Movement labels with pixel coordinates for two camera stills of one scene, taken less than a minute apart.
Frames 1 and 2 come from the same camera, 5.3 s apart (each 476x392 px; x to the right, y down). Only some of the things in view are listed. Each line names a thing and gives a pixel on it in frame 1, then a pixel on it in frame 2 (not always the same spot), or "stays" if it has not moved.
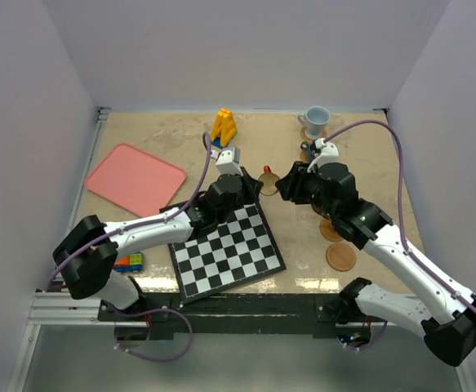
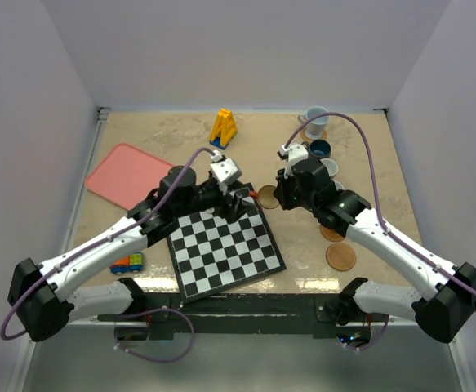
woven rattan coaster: (324, 134) stays
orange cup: (269, 180) to (266, 198)
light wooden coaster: (328, 230) stays
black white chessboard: (238, 252) stays
